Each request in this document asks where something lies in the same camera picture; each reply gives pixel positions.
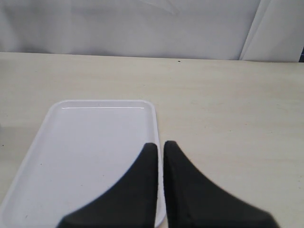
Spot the white curtain backdrop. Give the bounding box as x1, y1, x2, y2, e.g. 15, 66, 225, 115
0, 0, 304, 62

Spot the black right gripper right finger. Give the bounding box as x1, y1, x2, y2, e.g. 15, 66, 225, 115
163, 141, 279, 228

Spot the white plastic tray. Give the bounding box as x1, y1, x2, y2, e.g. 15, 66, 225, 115
0, 100, 160, 228

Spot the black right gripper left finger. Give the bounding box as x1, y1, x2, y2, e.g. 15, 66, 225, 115
58, 143, 158, 228

